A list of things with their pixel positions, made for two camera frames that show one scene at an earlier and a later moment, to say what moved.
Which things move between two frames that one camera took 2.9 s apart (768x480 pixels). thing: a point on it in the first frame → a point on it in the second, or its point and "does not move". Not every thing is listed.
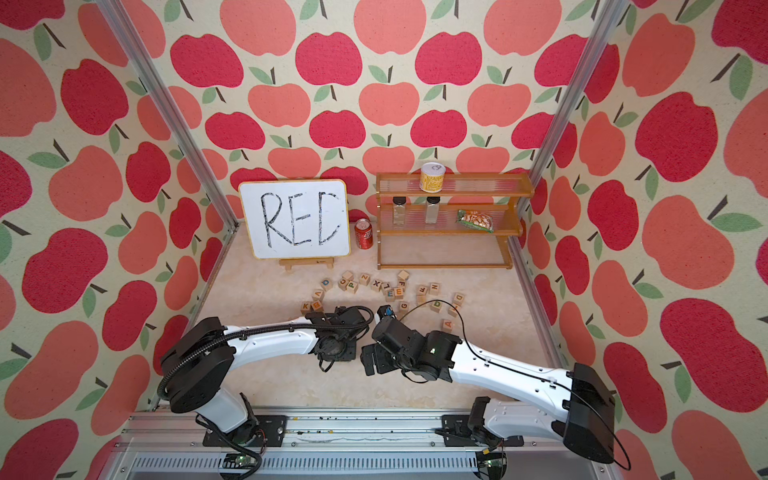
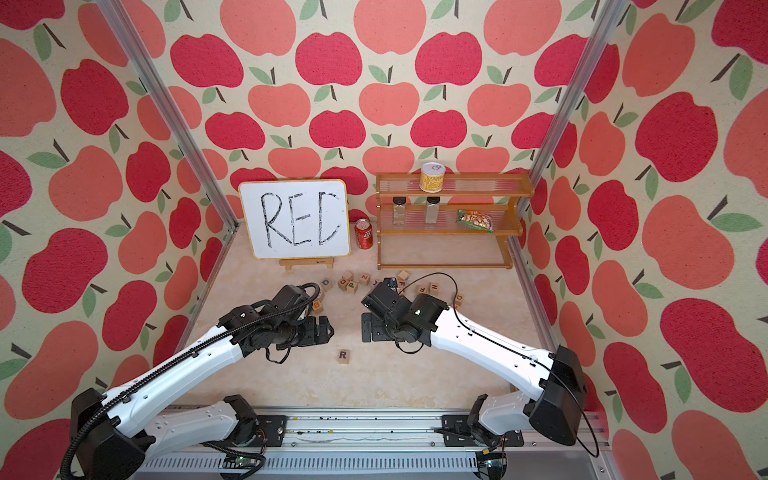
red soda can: [363, 234] does not move
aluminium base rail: [328, 445] does not move
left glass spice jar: [399, 211] does not move
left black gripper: [351, 357] → [315, 335]
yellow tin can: [431, 177] does not move
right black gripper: [379, 362] → [375, 330]
